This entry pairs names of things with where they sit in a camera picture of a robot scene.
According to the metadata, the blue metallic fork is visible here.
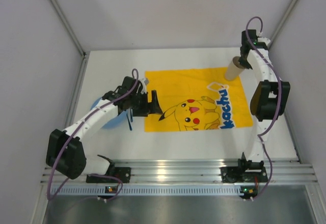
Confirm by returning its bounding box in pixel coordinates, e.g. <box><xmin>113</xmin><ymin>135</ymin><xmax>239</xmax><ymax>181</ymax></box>
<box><xmin>126</xmin><ymin>114</ymin><xmax>132</xmax><ymax>131</ymax></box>

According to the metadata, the blue metallic spoon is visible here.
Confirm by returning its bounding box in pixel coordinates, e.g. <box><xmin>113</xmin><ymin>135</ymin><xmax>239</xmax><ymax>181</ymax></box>
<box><xmin>129</xmin><ymin>108</ymin><xmax>133</xmax><ymax>122</ymax></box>

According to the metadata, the left aluminium frame post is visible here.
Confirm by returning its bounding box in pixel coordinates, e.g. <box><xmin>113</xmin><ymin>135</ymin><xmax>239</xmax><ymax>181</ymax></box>
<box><xmin>38</xmin><ymin>0</ymin><xmax>87</xmax><ymax>57</ymax></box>

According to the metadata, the perforated cable duct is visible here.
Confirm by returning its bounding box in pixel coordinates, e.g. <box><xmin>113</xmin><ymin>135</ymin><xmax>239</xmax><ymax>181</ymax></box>
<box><xmin>58</xmin><ymin>185</ymin><xmax>257</xmax><ymax>196</ymax></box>

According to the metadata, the yellow Pikachu cloth placemat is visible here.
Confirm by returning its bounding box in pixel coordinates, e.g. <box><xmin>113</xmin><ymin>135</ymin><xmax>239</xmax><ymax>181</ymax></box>
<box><xmin>145</xmin><ymin>68</ymin><xmax>253</xmax><ymax>132</ymax></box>

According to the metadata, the beige paper cup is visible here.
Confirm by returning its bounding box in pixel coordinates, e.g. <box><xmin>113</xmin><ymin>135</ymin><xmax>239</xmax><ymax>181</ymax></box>
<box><xmin>224</xmin><ymin>56</ymin><xmax>245</xmax><ymax>81</ymax></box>

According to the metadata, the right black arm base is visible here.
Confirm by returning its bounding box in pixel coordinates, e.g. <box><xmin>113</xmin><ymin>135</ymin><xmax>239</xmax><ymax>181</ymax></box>
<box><xmin>221</xmin><ymin>156</ymin><xmax>268</xmax><ymax>183</ymax></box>

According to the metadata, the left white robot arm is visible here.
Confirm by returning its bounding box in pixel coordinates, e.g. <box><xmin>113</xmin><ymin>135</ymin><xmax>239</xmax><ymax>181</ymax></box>
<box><xmin>46</xmin><ymin>76</ymin><xmax>162</xmax><ymax>180</ymax></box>

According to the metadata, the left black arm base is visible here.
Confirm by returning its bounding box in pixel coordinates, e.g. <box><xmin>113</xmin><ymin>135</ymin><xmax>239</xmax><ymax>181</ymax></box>
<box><xmin>86</xmin><ymin>167</ymin><xmax>131</xmax><ymax>183</ymax></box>

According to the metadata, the light blue plate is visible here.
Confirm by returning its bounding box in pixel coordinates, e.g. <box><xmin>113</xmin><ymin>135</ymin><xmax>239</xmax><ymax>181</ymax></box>
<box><xmin>102</xmin><ymin>111</ymin><xmax>127</xmax><ymax>130</ymax></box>

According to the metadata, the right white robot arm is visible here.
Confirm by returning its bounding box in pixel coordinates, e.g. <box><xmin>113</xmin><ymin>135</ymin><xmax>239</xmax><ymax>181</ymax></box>
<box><xmin>239</xmin><ymin>30</ymin><xmax>290</xmax><ymax>162</ymax></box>

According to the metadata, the aluminium mounting rail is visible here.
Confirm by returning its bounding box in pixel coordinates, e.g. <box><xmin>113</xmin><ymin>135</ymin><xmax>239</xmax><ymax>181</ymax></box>
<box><xmin>40</xmin><ymin>159</ymin><xmax>318</xmax><ymax>184</ymax></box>

